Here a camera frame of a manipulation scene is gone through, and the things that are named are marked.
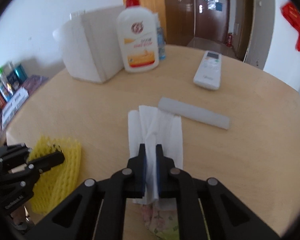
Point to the white styrofoam box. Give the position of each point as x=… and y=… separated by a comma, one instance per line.
x=89, y=46

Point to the wooden wardrobe cabinet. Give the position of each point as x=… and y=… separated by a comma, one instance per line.
x=176, y=18

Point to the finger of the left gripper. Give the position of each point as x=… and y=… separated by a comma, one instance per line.
x=45, y=163

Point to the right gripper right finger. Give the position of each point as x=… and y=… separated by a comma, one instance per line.
x=164, y=165

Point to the blue spray bottle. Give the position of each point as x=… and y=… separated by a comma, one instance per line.
x=161, y=43

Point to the white air conditioner remote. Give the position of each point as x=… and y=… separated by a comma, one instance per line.
x=208, y=74

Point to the red hanging banner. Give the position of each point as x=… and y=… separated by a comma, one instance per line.
x=292, y=15

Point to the teal canister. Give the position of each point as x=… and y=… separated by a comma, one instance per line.
x=20, y=72

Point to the white paper tissue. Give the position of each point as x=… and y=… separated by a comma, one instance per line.
x=151, y=127

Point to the floral green tissue pack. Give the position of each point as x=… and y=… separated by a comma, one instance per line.
x=162, y=224

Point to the red fire extinguisher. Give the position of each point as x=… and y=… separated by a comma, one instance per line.
x=229, y=40

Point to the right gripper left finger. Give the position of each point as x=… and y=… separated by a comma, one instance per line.
x=137, y=180

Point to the dark brown entrance door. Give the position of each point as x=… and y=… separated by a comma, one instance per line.
x=212, y=19

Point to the white lotion pump bottle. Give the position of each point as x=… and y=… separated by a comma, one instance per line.
x=137, y=37

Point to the yellow foam fruit net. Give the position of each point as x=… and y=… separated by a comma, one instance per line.
x=56, y=184

